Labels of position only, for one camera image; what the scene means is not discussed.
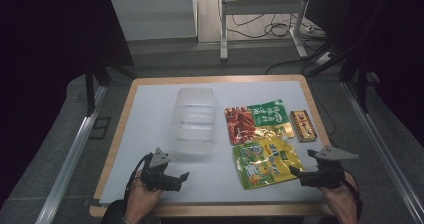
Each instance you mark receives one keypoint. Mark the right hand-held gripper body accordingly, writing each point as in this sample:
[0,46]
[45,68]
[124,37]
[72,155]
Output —
[326,175]

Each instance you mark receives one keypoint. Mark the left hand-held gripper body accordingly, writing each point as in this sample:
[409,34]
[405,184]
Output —
[156,175]

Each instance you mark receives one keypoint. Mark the yellow and green snack packet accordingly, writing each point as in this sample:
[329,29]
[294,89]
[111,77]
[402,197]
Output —
[263,164]

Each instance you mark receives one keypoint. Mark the clear plastic container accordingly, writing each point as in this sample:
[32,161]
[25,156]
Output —
[195,117]

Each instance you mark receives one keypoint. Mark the red and green snack packet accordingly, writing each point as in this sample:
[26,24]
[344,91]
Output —
[253,120]

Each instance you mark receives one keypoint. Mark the person's right hand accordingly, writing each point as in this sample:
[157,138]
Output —
[343,200]

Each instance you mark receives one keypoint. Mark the person's left hand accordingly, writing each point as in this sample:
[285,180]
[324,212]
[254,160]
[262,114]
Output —
[140,202]

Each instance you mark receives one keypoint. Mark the white table mat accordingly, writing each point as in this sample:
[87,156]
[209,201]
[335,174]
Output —
[150,134]

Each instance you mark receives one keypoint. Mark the black floor plate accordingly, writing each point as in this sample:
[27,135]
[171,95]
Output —
[99,128]

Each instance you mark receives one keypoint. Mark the dark metal stand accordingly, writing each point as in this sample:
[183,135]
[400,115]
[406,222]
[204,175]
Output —
[90,90]
[361,84]

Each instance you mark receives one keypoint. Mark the white power strip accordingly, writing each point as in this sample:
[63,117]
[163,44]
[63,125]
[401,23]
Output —
[324,58]

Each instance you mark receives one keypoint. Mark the white cabinet panel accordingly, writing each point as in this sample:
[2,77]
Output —
[153,14]

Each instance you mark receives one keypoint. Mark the aluminium rail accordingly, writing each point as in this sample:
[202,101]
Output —
[71,157]
[383,154]

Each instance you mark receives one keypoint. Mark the white metal desk frame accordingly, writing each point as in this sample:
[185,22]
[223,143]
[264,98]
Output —
[263,6]

